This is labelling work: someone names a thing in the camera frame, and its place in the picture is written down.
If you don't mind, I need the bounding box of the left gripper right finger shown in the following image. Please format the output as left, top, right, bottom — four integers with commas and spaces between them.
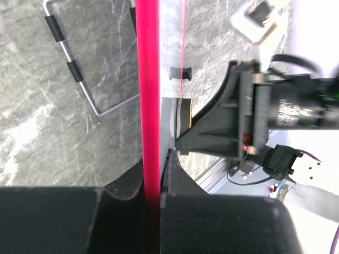
160, 149, 302, 253

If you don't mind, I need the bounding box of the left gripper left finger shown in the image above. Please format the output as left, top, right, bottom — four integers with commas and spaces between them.
1, 162, 145, 253

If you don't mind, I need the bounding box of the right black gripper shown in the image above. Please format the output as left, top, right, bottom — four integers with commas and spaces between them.
175, 61, 338, 160

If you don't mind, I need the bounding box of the red framed whiteboard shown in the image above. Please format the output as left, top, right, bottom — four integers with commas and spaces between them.
135, 0, 189, 254

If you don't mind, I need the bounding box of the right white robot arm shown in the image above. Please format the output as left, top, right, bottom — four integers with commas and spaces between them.
175, 61, 338, 195

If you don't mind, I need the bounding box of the aluminium mounting rail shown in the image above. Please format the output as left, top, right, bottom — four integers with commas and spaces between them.
195, 158, 227, 193

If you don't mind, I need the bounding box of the metal wire whiteboard stand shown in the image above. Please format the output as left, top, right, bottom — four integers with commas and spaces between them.
42, 0, 140, 117

